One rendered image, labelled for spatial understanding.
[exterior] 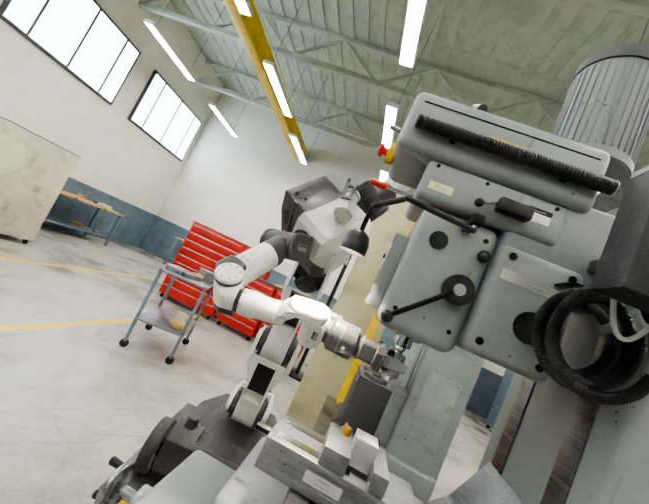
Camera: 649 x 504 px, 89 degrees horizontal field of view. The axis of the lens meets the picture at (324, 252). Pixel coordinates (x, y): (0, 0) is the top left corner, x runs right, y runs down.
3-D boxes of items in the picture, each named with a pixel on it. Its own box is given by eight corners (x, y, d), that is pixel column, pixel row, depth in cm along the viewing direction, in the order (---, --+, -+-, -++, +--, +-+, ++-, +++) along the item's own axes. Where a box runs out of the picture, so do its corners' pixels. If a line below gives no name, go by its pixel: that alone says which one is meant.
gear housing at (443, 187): (415, 192, 79) (431, 156, 80) (403, 219, 103) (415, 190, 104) (558, 248, 73) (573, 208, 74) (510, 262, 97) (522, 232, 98)
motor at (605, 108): (564, 142, 79) (608, 31, 82) (524, 174, 99) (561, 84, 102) (653, 172, 76) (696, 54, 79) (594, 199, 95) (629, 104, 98)
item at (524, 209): (474, 203, 74) (481, 187, 74) (468, 208, 78) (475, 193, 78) (530, 224, 72) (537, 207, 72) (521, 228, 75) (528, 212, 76)
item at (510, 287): (461, 347, 72) (504, 240, 75) (436, 337, 96) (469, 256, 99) (549, 388, 69) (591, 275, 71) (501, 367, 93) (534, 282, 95)
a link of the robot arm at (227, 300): (276, 311, 83) (203, 287, 83) (270, 335, 89) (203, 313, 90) (287, 283, 92) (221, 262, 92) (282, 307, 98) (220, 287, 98)
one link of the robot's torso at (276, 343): (254, 350, 153) (297, 261, 162) (288, 366, 153) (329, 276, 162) (249, 354, 138) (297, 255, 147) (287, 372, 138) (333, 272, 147)
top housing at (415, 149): (394, 141, 81) (420, 84, 82) (386, 181, 107) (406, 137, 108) (595, 214, 73) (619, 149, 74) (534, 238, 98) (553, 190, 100)
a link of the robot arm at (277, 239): (250, 239, 108) (278, 225, 118) (255, 264, 112) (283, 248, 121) (275, 244, 101) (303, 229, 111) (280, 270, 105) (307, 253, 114)
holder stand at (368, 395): (337, 427, 112) (361, 371, 114) (340, 406, 134) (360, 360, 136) (370, 444, 110) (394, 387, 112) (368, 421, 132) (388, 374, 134)
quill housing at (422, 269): (374, 321, 77) (427, 200, 80) (372, 318, 97) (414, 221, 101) (453, 358, 74) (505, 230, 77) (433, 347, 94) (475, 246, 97)
